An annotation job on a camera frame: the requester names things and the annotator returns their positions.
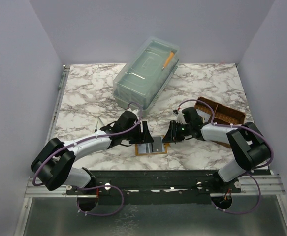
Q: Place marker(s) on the orange utility knife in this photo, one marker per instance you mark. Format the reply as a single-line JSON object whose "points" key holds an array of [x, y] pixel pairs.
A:
{"points": [[168, 59]]}

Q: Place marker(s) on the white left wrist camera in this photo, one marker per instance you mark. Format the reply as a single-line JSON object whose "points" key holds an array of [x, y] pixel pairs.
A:
{"points": [[135, 111]]}

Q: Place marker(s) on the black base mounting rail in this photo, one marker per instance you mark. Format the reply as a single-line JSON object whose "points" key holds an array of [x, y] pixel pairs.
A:
{"points": [[166, 187]]}

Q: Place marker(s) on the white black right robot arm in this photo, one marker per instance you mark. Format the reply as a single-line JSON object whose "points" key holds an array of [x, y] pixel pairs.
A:
{"points": [[248, 146]]}

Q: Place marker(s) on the silver credit card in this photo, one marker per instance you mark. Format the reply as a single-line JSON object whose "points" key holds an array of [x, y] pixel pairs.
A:
{"points": [[144, 149]]}

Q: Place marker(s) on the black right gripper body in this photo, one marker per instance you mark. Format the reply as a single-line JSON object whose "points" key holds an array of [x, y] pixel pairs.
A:
{"points": [[182, 130]]}

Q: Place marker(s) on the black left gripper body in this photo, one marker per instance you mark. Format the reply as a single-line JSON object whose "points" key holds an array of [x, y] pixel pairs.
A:
{"points": [[135, 135]]}

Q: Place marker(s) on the tan card holder wallet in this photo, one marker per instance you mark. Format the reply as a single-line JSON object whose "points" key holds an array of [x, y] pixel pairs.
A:
{"points": [[157, 147]]}

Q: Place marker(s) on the clear plastic storage box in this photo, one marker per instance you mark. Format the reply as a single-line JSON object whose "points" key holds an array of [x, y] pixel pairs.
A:
{"points": [[142, 80]]}

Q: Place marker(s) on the brown woven divided basket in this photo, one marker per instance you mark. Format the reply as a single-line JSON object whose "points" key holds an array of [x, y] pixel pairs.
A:
{"points": [[223, 114]]}

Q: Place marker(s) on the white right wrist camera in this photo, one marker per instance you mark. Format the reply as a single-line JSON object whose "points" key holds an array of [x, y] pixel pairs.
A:
{"points": [[179, 117]]}

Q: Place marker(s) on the grey credit card stack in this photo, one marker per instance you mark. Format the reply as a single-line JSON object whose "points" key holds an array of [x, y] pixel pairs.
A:
{"points": [[205, 116]]}

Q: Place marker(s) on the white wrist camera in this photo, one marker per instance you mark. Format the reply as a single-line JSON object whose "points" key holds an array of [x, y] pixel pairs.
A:
{"points": [[179, 117], [135, 111]]}

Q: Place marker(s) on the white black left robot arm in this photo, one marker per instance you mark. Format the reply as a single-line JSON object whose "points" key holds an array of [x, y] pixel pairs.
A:
{"points": [[54, 164]]}

